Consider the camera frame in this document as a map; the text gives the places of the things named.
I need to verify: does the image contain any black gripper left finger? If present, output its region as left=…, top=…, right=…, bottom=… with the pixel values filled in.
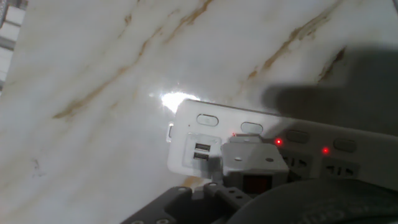
left=119, top=182, right=252, bottom=224

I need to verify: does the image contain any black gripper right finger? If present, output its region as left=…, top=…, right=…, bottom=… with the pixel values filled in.
left=225, top=177, right=398, bottom=224

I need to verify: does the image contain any small white plug adapter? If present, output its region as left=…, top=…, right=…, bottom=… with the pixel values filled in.
left=220, top=134, right=290, bottom=195

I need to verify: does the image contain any white power strip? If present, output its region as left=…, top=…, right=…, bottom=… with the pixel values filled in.
left=166, top=98, right=398, bottom=191

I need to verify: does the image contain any marble pattern mat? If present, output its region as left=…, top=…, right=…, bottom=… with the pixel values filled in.
left=0, top=0, right=398, bottom=224

